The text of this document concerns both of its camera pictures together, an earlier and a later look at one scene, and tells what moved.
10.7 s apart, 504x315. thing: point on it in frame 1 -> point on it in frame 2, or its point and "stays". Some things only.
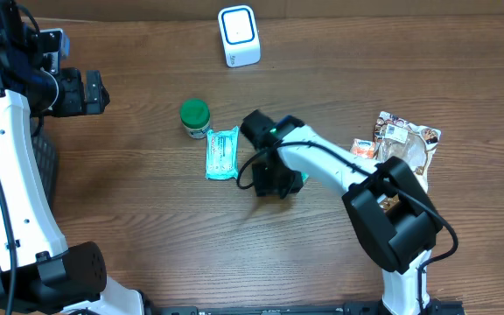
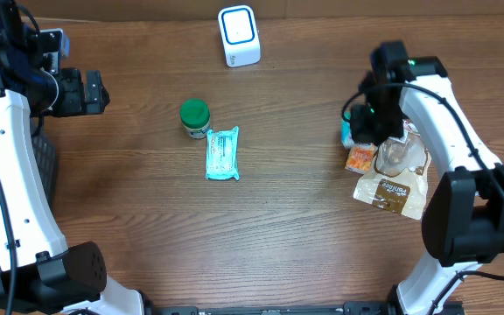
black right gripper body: [276, 180] -> [381, 121]
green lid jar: [195, 118] stays
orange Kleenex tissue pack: [363, 148] stays
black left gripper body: [73, 95] stays
